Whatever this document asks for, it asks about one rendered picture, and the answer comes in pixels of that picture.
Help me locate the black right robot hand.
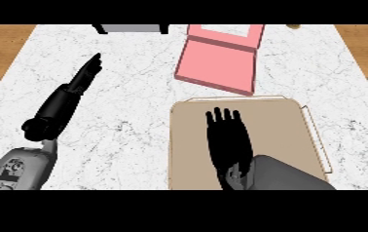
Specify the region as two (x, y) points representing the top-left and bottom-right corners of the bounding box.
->
(205, 106), (255, 191)

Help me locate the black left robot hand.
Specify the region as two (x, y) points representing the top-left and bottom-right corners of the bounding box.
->
(21, 52), (104, 142)

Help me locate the beige tray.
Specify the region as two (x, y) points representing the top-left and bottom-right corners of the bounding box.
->
(168, 95), (335, 191)

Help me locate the pink cardboard box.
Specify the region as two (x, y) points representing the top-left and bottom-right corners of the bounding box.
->
(173, 24), (267, 97)

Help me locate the grey and black appliance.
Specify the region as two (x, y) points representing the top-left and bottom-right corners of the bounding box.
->
(92, 24), (170, 35)

